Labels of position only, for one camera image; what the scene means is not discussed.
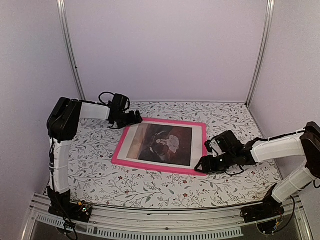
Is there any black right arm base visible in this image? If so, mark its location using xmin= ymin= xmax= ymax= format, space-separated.
xmin=240 ymin=200 xmax=285 ymax=235

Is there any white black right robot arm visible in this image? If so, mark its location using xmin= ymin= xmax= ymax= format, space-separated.
xmin=194 ymin=121 xmax=320 ymax=218

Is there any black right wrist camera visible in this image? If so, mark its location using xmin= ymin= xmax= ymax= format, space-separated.
xmin=204 ymin=130 xmax=244 ymax=157

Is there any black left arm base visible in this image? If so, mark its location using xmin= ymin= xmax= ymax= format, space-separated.
xmin=48 ymin=198 xmax=92 ymax=223

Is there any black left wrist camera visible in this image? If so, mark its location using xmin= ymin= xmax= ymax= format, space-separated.
xmin=98 ymin=91 xmax=131 ymax=113

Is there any landscape photo print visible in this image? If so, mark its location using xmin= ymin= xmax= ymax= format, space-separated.
xmin=126 ymin=123 xmax=193 ymax=167

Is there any left aluminium corner post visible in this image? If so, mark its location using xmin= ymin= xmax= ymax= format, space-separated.
xmin=56 ymin=0 xmax=86 ymax=100

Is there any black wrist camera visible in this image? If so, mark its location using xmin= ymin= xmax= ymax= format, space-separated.
xmin=204 ymin=130 xmax=244 ymax=157
xmin=98 ymin=91 xmax=131 ymax=113

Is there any right aluminium corner post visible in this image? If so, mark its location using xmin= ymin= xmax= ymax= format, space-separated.
xmin=245 ymin=0 xmax=275 ymax=108

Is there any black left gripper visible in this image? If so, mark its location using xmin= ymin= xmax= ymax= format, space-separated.
xmin=115 ymin=110 xmax=144 ymax=130

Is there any pink wooden picture frame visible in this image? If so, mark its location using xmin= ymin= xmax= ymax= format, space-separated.
xmin=111 ymin=116 xmax=208 ymax=177

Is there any aluminium corner post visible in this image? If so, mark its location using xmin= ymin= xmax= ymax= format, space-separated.
xmin=245 ymin=0 xmax=275 ymax=108
xmin=56 ymin=0 xmax=86 ymax=100

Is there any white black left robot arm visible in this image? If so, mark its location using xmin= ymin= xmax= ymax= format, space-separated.
xmin=46 ymin=94 xmax=143 ymax=195

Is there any aluminium front table rail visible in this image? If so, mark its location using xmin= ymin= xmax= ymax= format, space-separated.
xmin=22 ymin=192 xmax=313 ymax=240

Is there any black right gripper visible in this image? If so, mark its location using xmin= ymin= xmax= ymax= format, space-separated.
xmin=194 ymin=151 xmax=236 ymax=175

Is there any white photo mat board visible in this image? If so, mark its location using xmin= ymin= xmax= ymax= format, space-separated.
xmin=116 ymin=122 xmax=204 ymax=169

